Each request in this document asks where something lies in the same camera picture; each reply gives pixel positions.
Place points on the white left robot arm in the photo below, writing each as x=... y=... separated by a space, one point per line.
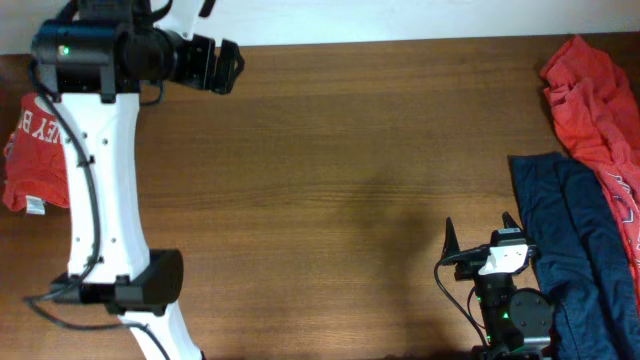
x=88 y=65

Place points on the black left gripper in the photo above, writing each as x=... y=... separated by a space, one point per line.
x=204 y=52

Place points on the navy blue garment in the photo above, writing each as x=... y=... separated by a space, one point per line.
x=582 y=265

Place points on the orange printed t-shirt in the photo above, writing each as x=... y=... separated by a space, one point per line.
x=34 y=161

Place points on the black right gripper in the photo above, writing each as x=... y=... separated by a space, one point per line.
x=470 y=264

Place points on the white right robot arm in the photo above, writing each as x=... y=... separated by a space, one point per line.
x=516 y=322

